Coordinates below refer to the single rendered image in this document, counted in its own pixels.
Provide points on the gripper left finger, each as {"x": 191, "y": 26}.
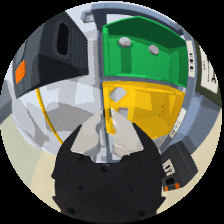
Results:
{"x": 84, "y": 140}

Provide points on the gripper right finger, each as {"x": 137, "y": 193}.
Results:
{"x": 131, "y": 140}

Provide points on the green open bin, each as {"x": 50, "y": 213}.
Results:
{"x": 170, "y": 64}

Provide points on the yellow bin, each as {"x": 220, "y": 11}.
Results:
{"x": 154, "y": 112}

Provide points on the grey steel disc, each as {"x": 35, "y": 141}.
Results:
{"x": 153, "y": 49}
{"x": 124, "y": 42}

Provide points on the grey open bin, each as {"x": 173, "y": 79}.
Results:
{"x": 158, "y": 142}

